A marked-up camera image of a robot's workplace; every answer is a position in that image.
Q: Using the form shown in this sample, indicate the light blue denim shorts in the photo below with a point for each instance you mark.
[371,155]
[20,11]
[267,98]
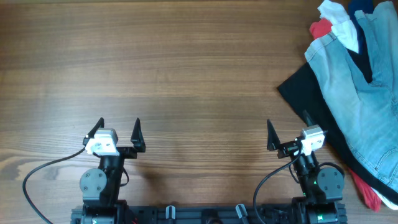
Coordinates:
[365,112]

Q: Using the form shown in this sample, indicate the red garment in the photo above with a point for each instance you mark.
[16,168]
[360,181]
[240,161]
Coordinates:
[320,28]

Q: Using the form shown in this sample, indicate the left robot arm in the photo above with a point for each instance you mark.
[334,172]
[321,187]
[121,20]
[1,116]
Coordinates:
[100,186]

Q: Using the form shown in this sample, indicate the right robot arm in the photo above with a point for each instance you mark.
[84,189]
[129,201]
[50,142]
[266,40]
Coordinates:
[321,183]

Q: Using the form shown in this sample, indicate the black garment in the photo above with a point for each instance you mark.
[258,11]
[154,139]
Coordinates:
[302,92]

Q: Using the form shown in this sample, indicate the white garment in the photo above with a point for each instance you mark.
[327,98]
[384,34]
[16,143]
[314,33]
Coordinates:
[342,26]

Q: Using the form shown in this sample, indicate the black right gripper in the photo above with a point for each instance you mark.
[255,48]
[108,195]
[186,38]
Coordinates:
[273,144]

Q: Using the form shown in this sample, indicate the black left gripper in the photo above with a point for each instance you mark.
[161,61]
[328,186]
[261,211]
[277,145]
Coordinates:
[130,152]

